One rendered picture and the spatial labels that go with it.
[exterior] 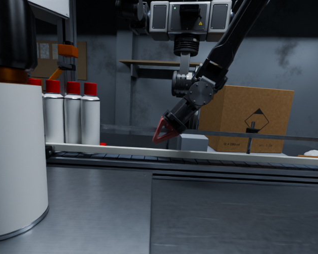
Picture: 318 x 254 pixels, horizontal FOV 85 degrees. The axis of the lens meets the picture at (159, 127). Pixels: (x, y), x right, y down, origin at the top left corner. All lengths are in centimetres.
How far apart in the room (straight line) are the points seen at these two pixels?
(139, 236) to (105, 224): 5
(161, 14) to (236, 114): 62
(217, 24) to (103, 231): 94
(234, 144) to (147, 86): 284
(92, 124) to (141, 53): 313
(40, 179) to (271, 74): 357
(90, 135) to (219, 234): 39
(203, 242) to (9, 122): 32
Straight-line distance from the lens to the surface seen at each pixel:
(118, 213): 31
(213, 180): 53
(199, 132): 57
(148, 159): 51
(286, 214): 50
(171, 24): 101
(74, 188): 38
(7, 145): 26
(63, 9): 72
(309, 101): 390
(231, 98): 74
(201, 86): 42
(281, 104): 87
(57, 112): 55
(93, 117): 51
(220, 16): 102
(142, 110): 350
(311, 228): 49
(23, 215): 30
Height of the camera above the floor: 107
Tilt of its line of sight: 11 degrees down
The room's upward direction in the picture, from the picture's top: 4 degrees clockwise
